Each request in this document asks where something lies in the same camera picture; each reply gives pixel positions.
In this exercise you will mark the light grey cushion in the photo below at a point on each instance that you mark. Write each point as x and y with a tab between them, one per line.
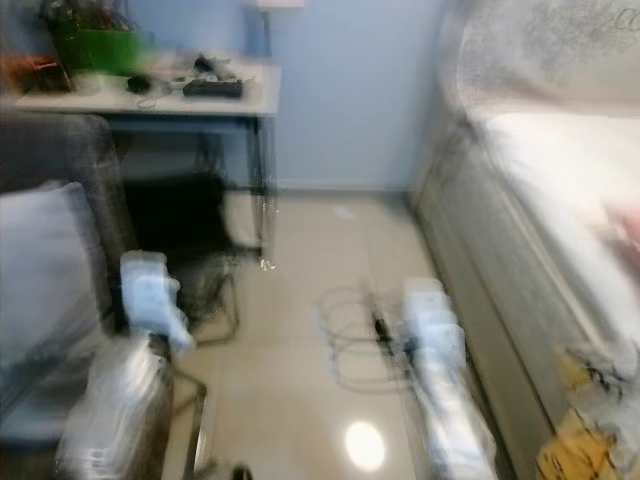
55	280

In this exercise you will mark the grey quilted mattress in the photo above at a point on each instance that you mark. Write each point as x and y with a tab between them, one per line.
490	270

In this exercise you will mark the pink pillow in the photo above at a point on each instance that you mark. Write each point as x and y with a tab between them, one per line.
628	228

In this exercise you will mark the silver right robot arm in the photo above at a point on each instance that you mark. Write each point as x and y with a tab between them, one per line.
450	410

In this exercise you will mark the white ornament-print headboard cover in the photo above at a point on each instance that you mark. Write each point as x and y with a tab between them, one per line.
550	50

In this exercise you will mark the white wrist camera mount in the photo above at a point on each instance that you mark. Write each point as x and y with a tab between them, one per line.
150	295
430	320

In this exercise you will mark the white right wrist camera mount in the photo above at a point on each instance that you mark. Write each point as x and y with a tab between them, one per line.
430	320

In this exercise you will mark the dark grey armchair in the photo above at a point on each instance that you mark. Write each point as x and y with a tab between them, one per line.
60	150

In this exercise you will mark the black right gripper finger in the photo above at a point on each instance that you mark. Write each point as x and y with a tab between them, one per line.
380	330

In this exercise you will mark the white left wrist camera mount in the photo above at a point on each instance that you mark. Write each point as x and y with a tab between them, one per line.
150	295

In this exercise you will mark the yellow cartoon egg blanket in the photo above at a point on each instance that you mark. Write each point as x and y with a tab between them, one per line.
575	450

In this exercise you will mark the white desk with black legs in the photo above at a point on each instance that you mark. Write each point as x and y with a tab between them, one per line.
260	103

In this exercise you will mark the green basket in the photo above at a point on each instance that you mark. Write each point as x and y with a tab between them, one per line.
105	50

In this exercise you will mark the orange box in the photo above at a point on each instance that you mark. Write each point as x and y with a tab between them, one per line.
35	75

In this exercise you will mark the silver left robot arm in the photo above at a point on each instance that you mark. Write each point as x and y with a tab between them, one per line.
120	400

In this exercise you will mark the flat black device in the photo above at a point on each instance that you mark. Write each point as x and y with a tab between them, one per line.
213	88

